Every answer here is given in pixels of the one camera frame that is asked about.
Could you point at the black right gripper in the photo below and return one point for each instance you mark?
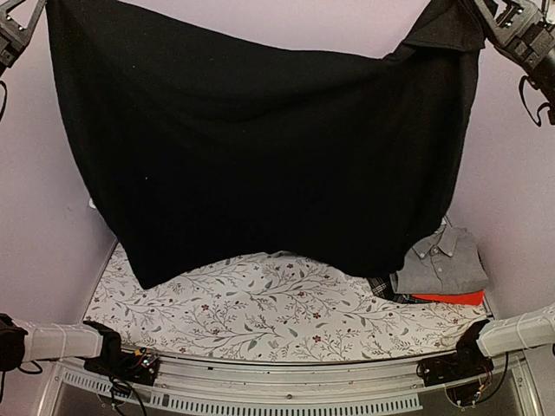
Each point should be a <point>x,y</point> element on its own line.
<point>532,34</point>

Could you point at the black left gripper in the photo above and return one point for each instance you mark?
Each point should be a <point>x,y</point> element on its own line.
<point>8,42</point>

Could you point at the black garment with logo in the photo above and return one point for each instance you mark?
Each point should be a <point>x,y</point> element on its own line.
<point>196,146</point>

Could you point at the grey button-up shirt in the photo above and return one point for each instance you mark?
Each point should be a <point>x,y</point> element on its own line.
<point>445,263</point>

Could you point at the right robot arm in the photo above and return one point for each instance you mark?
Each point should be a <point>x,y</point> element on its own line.
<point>531,329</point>

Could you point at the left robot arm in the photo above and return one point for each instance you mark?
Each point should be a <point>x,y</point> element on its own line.
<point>27,342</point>

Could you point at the red folded t-shirt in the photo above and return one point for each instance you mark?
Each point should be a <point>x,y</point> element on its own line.
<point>471,299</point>

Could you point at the black white plaid garment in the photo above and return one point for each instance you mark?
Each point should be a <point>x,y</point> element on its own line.
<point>382,288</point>

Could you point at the floral patterned table cover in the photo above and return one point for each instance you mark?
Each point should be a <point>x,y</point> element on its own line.
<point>272,308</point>

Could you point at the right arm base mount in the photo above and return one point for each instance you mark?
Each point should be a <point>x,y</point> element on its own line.
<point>465,378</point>

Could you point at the aluminium table front rail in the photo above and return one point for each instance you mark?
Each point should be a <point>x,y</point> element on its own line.
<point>206,386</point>

